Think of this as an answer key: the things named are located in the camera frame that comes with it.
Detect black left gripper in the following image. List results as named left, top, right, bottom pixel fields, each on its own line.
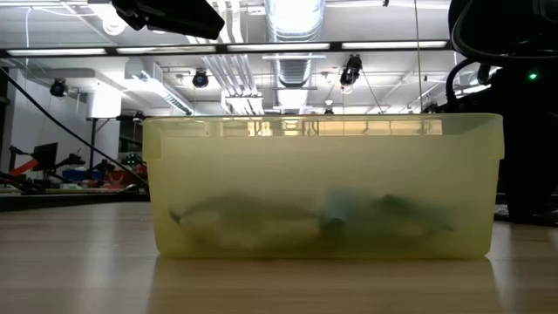
left=111, top=0, right=227, bottom=41

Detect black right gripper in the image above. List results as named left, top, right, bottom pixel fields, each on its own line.
left=448, top=65, right=558, bottom=224

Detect dark Hershey's bar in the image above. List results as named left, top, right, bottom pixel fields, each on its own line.
left=493, top=203, right=514, bottom=222

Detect white blue Hershey's bar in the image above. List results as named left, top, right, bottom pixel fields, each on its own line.
left=361, top=194, right=454, bottom=248
left=168, top=195, right=323, bottom=253
left=318, top=188, right=363, bottom=239

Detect white round ceiling lamp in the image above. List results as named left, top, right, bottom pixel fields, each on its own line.
left=100, top=12, right=127, bottom=37

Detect white ceiling light fixture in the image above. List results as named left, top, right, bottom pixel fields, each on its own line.
left=124, top=58, right=196, bottom=117

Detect white ceiling pipes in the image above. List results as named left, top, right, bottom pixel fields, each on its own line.
left=185, top=0, right=266, bottom=117

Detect long linear ceiling light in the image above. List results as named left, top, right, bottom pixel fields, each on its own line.
left=0, top=39, right=453, bottom=58

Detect white box unit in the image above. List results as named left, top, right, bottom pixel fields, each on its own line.
left=85, top=89, right=123, bottom=119

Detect black legged high table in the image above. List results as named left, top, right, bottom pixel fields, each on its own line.
left=85, top=116, right=121, bottom=169

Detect black computer monitor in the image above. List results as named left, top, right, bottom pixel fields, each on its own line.
left=31, top=142, right=59, bottom=172

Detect yellow translucent plastic bin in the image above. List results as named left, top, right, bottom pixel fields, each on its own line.
left=141, top=113, right=506, bottom=261

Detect silver ventilation duct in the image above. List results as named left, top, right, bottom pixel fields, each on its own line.
left=264, top=0, right=327, bottom=110

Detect black right camera cable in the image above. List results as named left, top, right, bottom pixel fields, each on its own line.
left=444, top=58, right=480, bottom=113

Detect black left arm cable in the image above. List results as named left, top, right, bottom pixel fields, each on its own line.
left=0, top=67, right=149, bottom=189

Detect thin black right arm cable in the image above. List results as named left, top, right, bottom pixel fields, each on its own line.
left=413, top=0, right=423, bottom=113

